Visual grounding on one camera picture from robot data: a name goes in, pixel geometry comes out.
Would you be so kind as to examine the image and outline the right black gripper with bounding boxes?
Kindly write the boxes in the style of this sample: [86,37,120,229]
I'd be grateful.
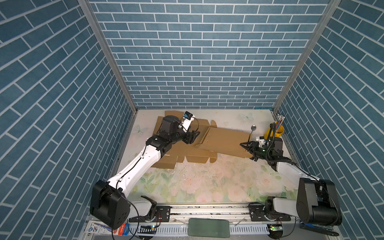
[240,140,272,162]

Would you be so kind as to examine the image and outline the brown cardboard box sheet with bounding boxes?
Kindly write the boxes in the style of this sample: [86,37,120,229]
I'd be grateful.
[196,127,252,158]

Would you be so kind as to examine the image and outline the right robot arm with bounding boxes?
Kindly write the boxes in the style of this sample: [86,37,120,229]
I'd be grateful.
[240,141,343,226]

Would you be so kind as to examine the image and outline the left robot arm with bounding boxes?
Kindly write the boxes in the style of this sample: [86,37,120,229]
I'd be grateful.
[90,130,200,230]

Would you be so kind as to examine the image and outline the metal spoon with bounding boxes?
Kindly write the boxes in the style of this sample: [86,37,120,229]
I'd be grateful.
[250,125,257,139]

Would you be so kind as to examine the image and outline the yellow pencil cup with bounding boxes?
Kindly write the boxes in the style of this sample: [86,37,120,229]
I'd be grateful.
[264,123,285,139]

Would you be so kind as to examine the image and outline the coloured pencils bundle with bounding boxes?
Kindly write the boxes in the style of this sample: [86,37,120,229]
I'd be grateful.
[276,114,286,132]

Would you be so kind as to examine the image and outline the green rectangular pad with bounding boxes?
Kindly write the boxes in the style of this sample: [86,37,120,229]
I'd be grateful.
[188,218,230,238]

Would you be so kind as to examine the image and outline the blue black pliers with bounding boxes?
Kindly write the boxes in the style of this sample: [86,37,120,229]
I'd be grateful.
[307,224,340,237]

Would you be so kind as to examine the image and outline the white printed package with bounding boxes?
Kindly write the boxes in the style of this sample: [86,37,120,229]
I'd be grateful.
[85,221,130,236]

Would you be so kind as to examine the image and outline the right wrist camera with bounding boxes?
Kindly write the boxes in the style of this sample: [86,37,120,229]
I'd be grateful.
[255,136,283,151]

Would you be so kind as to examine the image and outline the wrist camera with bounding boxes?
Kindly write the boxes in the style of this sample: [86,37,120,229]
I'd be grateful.
[158,110,195,134]
[255,136,283,151]

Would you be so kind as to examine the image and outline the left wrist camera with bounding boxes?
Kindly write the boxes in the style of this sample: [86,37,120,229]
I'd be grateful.
[158,110,195,134]

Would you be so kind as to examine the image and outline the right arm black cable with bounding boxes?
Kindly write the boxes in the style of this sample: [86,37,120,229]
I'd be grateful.
[266,122,277,151]

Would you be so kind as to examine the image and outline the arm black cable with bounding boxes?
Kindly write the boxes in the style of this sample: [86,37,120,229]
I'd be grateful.
[110,197,141,240]
[266,122,277,151]

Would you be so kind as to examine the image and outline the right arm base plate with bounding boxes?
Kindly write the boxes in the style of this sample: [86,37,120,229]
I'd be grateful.
[248,203,291,222]

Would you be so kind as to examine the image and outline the aluminium front rail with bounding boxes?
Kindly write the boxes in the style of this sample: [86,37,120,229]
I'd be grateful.
[78,201,343,240]

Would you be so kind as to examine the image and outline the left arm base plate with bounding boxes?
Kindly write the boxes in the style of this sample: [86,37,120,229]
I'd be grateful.
[128,206,172,223]

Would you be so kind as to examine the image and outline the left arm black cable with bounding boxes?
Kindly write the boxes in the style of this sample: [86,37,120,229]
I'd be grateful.
[110,197,141,240]

